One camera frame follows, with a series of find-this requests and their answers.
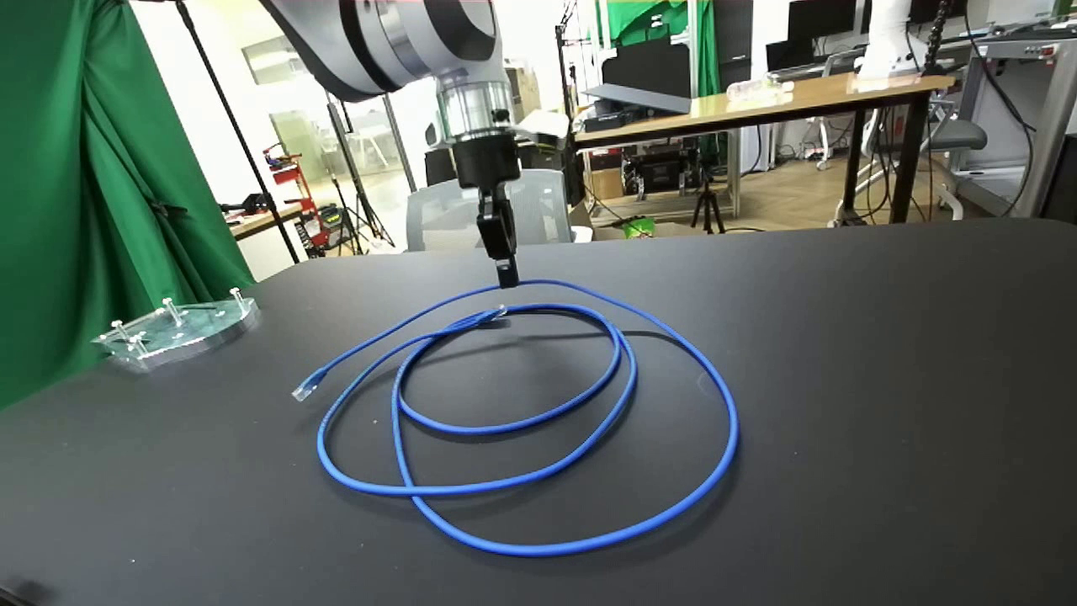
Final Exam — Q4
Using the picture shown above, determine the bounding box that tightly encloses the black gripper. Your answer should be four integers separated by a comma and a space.
453, 129, 521, 287

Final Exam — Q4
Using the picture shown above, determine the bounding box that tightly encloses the green backdrop curtain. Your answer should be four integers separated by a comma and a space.
0, 0, 253, 407

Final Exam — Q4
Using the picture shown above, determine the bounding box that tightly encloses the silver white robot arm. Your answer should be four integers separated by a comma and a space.
258, 0, 521, 287

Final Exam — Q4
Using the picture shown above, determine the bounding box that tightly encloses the clear acrylic plate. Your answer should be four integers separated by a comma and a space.
93, 287, 258, 374

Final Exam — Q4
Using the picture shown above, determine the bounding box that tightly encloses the long wooden desk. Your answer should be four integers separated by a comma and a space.
569, 75, 952, 227

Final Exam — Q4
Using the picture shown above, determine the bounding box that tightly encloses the blue ethernet cable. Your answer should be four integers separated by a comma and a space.
289, 277, 745, 561

